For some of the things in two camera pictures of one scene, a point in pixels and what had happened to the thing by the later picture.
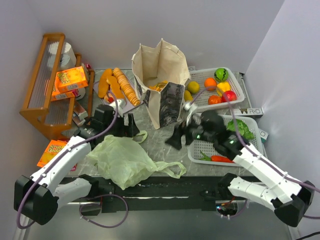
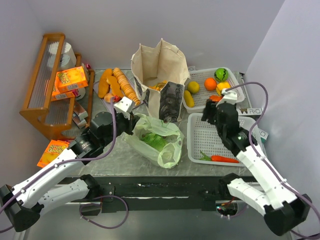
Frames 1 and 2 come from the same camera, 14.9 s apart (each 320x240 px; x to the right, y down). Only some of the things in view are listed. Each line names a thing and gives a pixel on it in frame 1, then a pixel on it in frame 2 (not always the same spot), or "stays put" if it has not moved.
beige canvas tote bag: [160, 79] stays put
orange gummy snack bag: [159, 86] stays put
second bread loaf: [115, 87] stays put
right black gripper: [188, 135] -> [214, 112]
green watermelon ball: [221, 74] stays put
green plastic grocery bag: [122, 158] -> [159, 141]
